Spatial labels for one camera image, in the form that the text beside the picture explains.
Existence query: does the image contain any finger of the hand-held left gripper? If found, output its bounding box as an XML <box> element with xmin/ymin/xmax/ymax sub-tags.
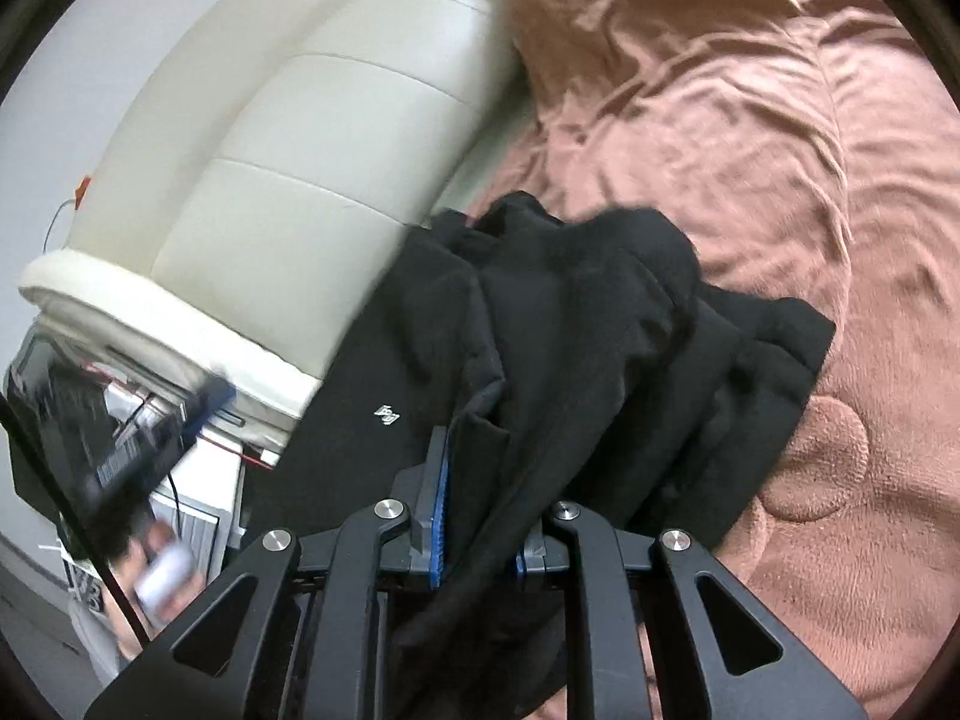
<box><xmin>176</xmin><ymin>375</ymin><xmax>238</xmax><ymax>452</ymax></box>

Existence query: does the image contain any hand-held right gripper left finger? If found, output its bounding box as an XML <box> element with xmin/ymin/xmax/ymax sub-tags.
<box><xmin>84</xmin><ymin>424</ymin><xmax>451</xmax><ymax>720</ymax></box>

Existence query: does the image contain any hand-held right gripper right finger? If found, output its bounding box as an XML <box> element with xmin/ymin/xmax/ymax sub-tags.
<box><xmin>514</xmin><ymin>499</ymin><xmax>871</xmax><ymax>720</ymax></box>

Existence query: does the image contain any black jacket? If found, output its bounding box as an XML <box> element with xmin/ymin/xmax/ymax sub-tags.
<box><xmin>240</xmin><ymin>191</ymin><xmax>837</xmax><ymax>720</ymax></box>

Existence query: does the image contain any person's left hand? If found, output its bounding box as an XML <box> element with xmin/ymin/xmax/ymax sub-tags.
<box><xmin>111</xmin><ymin>516</ymin><xmax>205</xmax><ymax>632</ymax></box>

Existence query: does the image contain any white nightstand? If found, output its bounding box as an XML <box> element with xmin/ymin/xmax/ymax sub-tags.
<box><xmin>146</xmin><ymin>405</ymin><xmax>250</xmax><ymax>567</ymax></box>

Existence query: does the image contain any person's grey clothing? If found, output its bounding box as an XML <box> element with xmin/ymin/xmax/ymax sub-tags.
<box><xmin>66</xmin><ymin>591</ymin><xmax>145</xmax><ymax>685</ymax></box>

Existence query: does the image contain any cream padded headboard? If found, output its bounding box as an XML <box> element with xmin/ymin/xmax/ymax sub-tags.
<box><xmin>19</xmin><ymin>0</ymin><xmax>526</xmax><ymax>452</ymax></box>

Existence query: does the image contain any pink fleece blanket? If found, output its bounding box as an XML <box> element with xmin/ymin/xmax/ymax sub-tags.
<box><xmin>442</xmin><ymin>0</ymin><xmax>960</xmax><ymax>720</ymax></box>

